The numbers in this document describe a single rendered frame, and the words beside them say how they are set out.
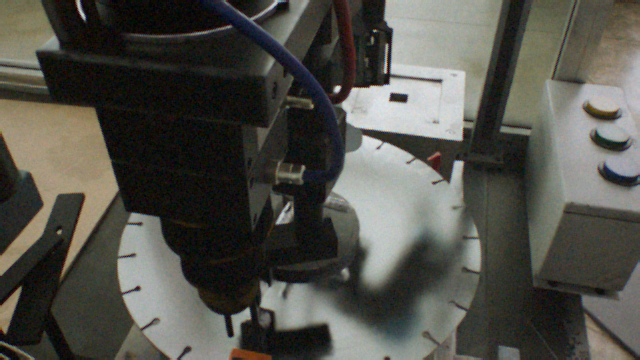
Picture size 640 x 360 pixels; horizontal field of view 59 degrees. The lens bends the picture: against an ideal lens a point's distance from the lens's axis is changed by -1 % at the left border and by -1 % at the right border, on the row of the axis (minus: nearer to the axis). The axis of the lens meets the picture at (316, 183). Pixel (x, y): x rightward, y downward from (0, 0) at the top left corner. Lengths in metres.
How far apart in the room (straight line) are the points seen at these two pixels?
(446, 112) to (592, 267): 0.27
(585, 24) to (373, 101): 0.31
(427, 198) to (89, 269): 0.47
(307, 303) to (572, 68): 0.59
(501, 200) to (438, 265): 0.41
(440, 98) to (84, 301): 0.55
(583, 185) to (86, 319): 0.62
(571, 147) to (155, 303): 0.54
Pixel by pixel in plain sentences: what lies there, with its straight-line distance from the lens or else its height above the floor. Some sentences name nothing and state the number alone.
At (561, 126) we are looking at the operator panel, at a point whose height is 0.90.
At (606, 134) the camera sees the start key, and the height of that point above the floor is 0.91.
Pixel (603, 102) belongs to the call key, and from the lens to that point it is 0.88.
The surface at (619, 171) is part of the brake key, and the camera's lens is 0.75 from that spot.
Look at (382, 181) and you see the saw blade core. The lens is 0.59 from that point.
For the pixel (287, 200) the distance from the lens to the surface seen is 0.49.
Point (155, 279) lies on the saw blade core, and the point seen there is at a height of 0.95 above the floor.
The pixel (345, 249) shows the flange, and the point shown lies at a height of 0.96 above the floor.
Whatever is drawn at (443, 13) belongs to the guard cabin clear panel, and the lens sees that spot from 0.89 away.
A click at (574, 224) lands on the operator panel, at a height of 0.87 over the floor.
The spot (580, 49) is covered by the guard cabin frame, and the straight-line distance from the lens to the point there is 0.91.
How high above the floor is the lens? 1.33
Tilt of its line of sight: 41 degrees down
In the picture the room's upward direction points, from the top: straight up
